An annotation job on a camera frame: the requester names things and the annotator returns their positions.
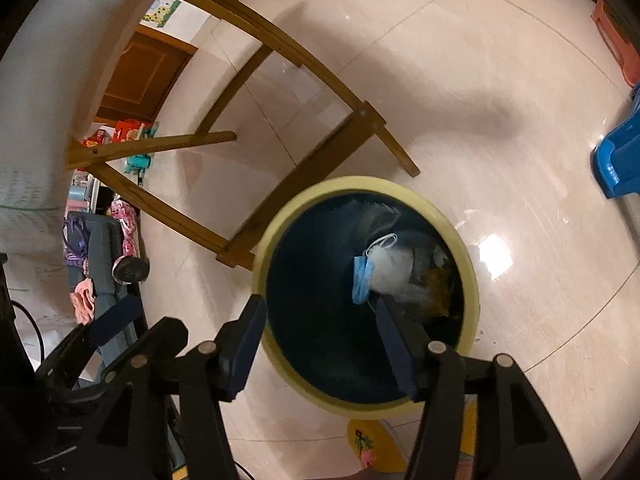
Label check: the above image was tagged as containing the blue face mask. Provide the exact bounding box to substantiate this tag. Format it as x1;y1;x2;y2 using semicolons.
352;233;398;304

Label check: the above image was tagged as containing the orange snack wrapper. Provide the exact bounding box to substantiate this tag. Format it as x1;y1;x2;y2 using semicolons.
425;268;452;316

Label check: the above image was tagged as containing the white tissue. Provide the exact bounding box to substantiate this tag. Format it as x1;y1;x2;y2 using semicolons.
371;245;450;306

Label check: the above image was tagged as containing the yellow rim trash bin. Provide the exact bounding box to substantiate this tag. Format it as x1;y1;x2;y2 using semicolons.
253;176;480;419

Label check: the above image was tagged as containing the pink cloth on sofa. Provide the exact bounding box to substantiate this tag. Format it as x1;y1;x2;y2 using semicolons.
70;278;96;325

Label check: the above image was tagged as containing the pink patterned umbrella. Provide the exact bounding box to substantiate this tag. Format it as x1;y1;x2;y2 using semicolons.
111;198;150;285

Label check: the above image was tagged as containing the dark green sofa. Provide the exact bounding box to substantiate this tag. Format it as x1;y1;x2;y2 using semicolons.
64;210;147;361

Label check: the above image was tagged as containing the purple bag on sofa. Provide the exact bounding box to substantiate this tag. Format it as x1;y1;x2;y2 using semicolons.
62;216;90;269

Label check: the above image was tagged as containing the left yellow slipper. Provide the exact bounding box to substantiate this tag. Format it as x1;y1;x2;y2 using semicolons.
346;419;408;474

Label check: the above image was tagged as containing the yellow slipper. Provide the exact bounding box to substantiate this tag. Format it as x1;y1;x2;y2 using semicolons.
346;419;408;474
460;396;477;456

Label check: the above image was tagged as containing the right yellow slipper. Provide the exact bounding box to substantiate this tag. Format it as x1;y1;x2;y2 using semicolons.
460;396;477;456

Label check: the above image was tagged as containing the red gift box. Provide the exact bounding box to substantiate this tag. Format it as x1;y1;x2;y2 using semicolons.
81;118;158;148

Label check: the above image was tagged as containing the left brown wooden door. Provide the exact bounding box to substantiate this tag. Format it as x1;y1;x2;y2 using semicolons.
94;25;198;126

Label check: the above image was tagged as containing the blue plastic stool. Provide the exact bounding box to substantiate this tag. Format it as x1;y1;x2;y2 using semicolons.
591;84;640;200

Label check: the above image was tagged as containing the tree print tablecloth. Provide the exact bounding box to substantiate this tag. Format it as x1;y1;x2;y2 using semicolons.
1;0;149;328

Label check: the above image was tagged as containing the giraffe height chart poster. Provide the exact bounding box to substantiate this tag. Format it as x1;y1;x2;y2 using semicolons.
140;0;181;29

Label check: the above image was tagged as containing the pink plastic stool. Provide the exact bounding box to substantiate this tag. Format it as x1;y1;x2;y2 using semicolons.
591;0;639;87

